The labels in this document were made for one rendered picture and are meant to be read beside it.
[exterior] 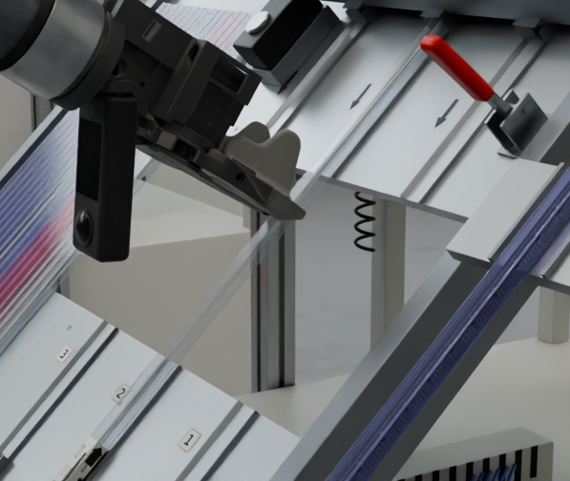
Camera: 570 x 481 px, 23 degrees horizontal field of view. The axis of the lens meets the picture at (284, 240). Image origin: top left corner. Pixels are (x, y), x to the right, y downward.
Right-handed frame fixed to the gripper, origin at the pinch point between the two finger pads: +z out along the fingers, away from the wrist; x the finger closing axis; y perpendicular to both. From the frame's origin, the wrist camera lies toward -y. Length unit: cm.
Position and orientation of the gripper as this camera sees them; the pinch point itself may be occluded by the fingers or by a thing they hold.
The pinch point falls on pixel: (279, 214)
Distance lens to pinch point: 103.2
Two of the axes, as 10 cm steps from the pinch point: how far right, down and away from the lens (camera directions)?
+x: -5.2, -1.9, 8.3
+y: 4.6, -8.8, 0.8
